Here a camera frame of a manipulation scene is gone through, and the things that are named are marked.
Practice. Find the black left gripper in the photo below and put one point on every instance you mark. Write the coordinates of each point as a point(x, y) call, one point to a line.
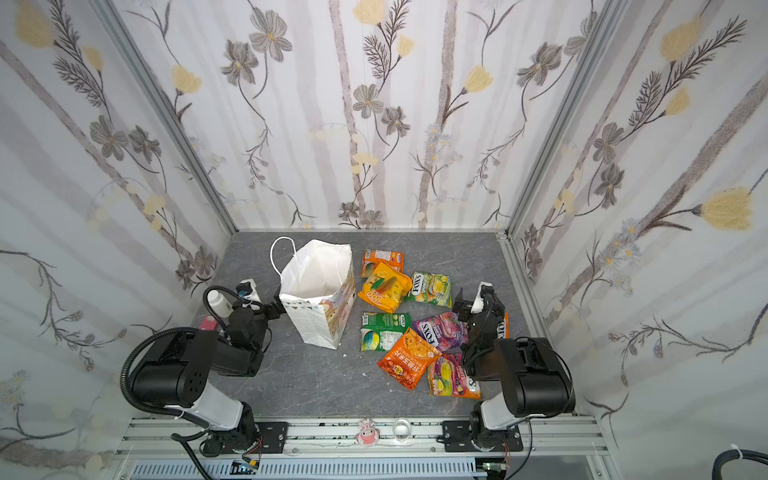
point(264, 312)

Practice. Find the white cartoon paper bag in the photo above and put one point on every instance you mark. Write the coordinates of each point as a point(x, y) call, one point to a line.
point(317, 290)

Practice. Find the orange corn snack bag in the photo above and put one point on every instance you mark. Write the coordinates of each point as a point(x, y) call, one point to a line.
point(409, 359)

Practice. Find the yellow orange snack bag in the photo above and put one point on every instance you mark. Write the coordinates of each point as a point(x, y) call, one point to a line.
point(385, 288)

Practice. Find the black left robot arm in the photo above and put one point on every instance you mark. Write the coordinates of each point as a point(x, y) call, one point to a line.
point(168, 374)

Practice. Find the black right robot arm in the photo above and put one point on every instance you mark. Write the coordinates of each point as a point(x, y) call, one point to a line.
point(535, 383)

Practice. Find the red orange Fox's candy bag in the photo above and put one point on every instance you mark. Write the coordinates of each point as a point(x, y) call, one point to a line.
point(506, 326)

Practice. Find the purple Fox's berries bag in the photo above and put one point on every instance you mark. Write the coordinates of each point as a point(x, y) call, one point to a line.
point(445, 332)

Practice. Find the pink yellow Fox's candy bag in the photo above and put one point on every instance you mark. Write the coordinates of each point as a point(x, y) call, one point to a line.
point(447, 377)

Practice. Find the green yellow Fox's candy bag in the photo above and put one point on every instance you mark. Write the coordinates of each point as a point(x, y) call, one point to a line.
point(431, 288)

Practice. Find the green Fox's tea packet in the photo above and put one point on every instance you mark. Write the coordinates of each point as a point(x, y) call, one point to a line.
point(380, 331)

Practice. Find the clear round suction cup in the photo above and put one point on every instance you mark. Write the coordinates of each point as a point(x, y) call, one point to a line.
point(401, 429)

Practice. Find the small orange snack packet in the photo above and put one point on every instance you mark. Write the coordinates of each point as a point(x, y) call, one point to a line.
point(373, 257)

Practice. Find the pink pig sticker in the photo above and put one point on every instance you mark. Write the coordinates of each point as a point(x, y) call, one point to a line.
point(368, 434)

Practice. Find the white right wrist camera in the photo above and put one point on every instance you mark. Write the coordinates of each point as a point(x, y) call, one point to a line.
point(479, 302)

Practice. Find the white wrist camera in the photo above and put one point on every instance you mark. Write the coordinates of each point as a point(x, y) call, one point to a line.
point(479, 302)
point(246, 290)

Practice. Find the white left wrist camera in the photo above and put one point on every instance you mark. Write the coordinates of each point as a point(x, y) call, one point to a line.
point(246, 290)

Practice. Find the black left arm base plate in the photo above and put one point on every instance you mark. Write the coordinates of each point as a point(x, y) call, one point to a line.
point(272, 437)

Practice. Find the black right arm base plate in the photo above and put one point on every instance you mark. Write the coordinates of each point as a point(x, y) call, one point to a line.
point(463, 436)

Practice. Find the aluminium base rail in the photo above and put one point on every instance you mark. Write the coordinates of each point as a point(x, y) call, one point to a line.
point(566, 447)

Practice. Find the white slotted cable duct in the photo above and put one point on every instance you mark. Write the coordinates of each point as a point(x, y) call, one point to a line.
point(350, 468)

